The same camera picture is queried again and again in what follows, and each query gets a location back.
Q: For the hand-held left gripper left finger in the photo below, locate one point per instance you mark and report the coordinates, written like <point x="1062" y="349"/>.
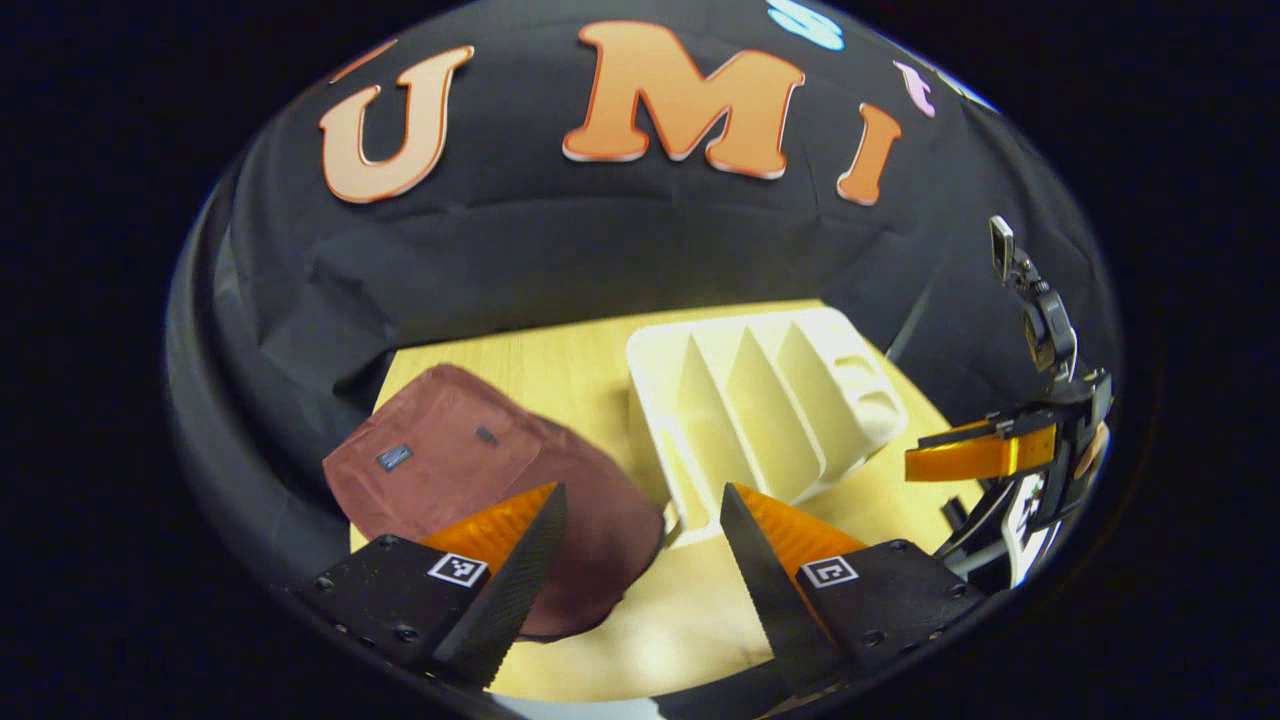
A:
<point x="505" y="600"/>

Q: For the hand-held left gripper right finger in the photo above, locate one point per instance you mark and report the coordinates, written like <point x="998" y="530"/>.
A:
<point x="770" y="590"/>

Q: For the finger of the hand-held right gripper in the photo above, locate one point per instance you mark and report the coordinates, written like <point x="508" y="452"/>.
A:
<point x="985" y="455"/>

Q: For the maroon schoolbag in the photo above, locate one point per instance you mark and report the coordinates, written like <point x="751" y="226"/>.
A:
<point x="440" y="480"/>

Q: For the white plastic bookshelf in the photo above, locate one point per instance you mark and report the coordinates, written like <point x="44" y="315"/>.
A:
<point x="850" y="370"/>

